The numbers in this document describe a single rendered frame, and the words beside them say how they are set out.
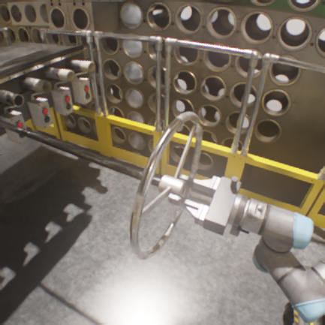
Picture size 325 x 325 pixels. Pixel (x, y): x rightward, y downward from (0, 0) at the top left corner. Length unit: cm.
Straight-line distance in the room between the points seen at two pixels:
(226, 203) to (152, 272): 94
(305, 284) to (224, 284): 88
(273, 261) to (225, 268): 88
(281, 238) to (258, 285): 95
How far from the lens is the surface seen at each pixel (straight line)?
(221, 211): 57
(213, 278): 147
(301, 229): 59
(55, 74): 150
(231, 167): 167
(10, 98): 126
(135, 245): 52
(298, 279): 63
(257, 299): 148
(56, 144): 83
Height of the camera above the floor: 130
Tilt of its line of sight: 38 degrees down
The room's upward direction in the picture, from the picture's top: 1 degrees clockwise
